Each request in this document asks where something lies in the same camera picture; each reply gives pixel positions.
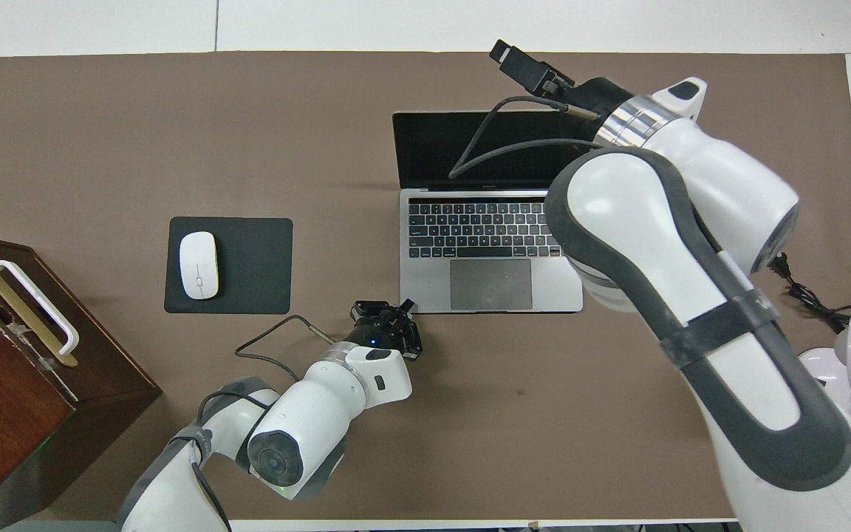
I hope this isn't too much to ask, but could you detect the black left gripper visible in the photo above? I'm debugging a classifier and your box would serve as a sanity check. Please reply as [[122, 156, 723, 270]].
[[341, 298, 424, 363]]

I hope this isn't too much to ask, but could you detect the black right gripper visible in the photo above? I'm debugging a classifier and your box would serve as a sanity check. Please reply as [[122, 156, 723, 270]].
[[490, 39, 633, 123]]

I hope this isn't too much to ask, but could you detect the silver laptop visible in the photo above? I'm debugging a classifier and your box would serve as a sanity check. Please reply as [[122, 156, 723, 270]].
[[392, 111, 596, 314]]

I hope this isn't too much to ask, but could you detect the black mouse pad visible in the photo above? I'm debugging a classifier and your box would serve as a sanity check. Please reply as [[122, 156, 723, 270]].
[[164, 216, 294, 315]]

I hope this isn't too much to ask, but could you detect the white computer mouse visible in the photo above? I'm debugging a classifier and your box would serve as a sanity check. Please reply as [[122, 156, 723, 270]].
[[179, 231, 219, 300]]

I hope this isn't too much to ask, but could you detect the dark brown wooden box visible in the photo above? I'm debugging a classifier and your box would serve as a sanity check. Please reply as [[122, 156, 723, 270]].
[[0, 231, 163, 529]]

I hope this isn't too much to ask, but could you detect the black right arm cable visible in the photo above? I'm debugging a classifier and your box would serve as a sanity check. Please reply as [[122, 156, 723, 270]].
[[448, 95, 605, 180]]

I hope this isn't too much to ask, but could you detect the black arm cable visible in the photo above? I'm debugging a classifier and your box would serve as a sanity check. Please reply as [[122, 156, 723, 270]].
[[235, 314, 339, 381], [448, 95, 605, 180]]

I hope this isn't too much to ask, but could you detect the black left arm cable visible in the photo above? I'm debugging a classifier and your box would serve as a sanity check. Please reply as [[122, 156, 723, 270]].
[[235, 314, 339, 381]]

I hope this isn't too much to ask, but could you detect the white box handle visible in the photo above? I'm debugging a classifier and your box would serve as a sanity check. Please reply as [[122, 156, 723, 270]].
[[0, 260, 81, 355]]

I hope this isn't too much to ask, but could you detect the brass box handle plate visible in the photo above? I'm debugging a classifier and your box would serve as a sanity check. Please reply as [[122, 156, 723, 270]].
[[0, 260, 79, 368]]

